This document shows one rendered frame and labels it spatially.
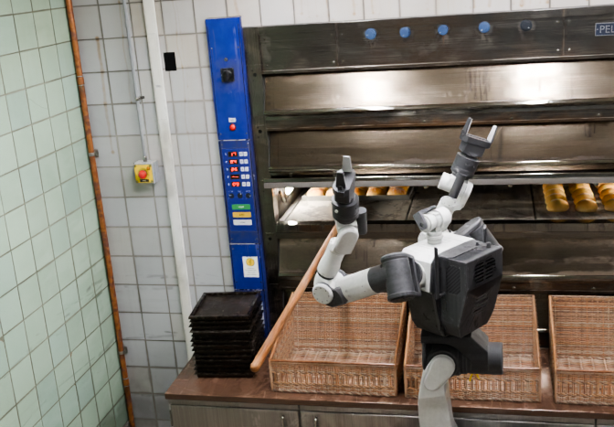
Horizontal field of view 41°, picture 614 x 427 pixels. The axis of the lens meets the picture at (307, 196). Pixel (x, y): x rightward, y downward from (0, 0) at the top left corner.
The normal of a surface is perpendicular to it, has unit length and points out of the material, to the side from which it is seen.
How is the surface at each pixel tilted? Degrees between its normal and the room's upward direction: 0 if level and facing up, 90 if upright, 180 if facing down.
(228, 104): 90
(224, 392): 0
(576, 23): 90
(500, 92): 70
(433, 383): 90
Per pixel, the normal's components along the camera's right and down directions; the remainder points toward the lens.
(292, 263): -0.22, -0.07
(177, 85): -0.22, 0.28
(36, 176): 0.97, -0.01
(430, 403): -0.09, 0.66
